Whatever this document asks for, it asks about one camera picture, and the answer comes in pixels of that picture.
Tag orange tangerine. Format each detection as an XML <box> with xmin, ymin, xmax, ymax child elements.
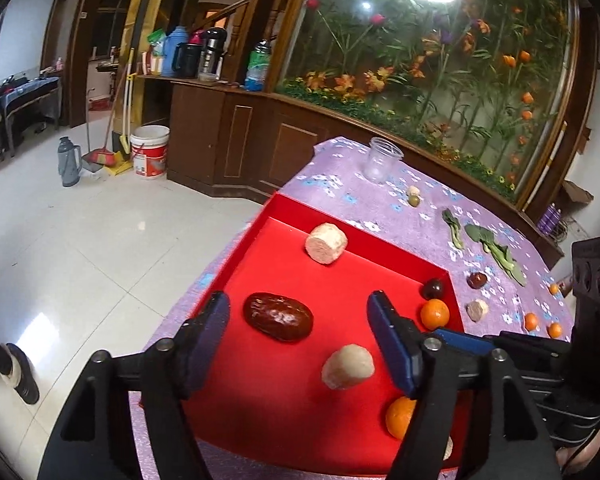
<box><xmin>524</xmin><ymin>312</ymin><xmax>539</xmax><ymax>333</ymax></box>
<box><xmin>385</xmin><ymin>396</ymin><xmax>416</xmax><ymax>440</ymax></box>
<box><xmin>547</xmin><ymin>322</ymin><xmax>564</xmax><ymax>339</ymax></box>

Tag dark red jujube date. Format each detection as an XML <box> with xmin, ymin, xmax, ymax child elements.
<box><xmin>242</xmin><ymin>292</ymin><xmax>314</xmax><ymax>342</ymax></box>

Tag tangerine in tray corner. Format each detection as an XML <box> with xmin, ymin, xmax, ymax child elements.
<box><xmin>419</xmin><ymin>298</ymin><xmax>450</xmax><ymax>332</ymax></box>

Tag dark plum in tray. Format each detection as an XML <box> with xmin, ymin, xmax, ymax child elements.
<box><xmin>420</xmin><ymin>278</ymin><xmax>445</xmax><ymax>300</ymax></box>

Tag purple floral tablecloth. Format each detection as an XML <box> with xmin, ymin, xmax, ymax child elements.
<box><xmin>149</xmin><ymin>136</ymin><xmax>574</xmax><ymax>479</ymax></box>

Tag white cake piece low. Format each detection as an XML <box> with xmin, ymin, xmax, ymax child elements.
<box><xmin>443</xmin><ymin>437</ymin><xmax>454</xmax><ymax>462</ymax></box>

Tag large leafy green vegetable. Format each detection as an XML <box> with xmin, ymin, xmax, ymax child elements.
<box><xmin>464</xmin><ymin>223</ymin><xmax>527</xmax><ymax>287</ymax></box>

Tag small leafy green stem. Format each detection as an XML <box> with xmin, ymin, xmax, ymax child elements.
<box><xmin>442</xmin><ymin>208</ymin><xmax>464</xmax><ymax>249</ymax></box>

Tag red square tray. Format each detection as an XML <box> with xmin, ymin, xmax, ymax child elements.
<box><xmin>183</xmin><ymin>194</ymin><xmax>451</xmax><ymax>476</ymax></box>

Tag purple bottles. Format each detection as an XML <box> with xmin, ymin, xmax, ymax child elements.
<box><xmin>536</xmin><ymin>203</ymin><xmax>562</xmax><ymax>236</ymax></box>

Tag small green olive and nut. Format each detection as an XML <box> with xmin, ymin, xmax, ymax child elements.
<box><xmin>407</xmin><ymin>185</ymin><xmax>422</xmax><ymax>207</ymax></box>

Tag white round cake piece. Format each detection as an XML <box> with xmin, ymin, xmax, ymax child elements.
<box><xmin>304</xmin><ymin>223</ymin><xmax>348</xmax><ymax>264</ymax></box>

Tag clear plastic cup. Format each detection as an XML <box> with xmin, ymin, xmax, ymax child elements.
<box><xmin>363</xmin><ymin>136</ymin><xmax>404</xmax><ymax>183</ymax></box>

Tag broom and dustpan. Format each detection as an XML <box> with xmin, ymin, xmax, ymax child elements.
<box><xmin>81</xmin><ymin>48</ymin><xmax>134</xmax><ymax>174</ymax></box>

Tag white plastic bucket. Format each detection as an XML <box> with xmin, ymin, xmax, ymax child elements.
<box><xmin>131</xmin><ymin>125</ymin><xmax>170</xmax><ymax>179</ymax></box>

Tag grey thermos on floor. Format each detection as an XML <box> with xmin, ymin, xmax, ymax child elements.
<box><xmin>57</xmin><ymin>136</ymin><xmax>82</xmax><ymax>188</ymax></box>

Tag wooden cabinet counter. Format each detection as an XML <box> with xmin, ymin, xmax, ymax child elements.
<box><xmin>135</xmin><ymin>76</ymin><xmax>564</xmax><ymax>268</ymax></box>

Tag flower garden glass mural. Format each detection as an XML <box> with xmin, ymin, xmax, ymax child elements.
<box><xmin>277</xmin><ymin>0</ymin><xmax>578</xmax><ymax>202</ymax></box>

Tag steel vacuum flask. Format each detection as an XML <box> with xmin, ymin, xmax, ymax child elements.
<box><xmin>198</xmin><ymin>27</ymin><xmax>227</xmax><ymax>82</ymax></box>

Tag black kettle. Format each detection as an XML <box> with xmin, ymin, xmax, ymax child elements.
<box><xmin>172</xmin><ymin>42</ymin><xmax>201</xmax><ymax>78</ymax></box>

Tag green water bottle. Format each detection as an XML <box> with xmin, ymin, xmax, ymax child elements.
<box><xmin>244</xmin><ymin>40</ymin><xmax>271</xmax><ymax>91</ymax></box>

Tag dining table with cloth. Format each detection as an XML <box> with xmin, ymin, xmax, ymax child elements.
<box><xmin>0</xmin><ymin>76</ymin><xmax>62</xmax><ymax>157</ymax></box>

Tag blue thermos jug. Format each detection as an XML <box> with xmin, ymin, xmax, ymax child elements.
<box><xmin>161</xmin><ymin>26</ymin><xmax>188</xmax><ymax>77</ymax></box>

